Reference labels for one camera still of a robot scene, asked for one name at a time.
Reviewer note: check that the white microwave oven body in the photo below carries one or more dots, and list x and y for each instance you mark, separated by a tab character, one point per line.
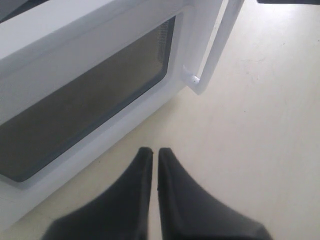
36	23

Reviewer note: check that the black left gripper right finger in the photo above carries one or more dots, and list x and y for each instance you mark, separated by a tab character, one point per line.
189	212

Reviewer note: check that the white microwave door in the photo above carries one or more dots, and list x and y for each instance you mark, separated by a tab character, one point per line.
69	96

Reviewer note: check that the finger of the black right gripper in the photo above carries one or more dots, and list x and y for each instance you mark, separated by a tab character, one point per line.
298	2

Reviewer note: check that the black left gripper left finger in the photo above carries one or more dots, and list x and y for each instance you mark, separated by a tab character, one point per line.
119	213

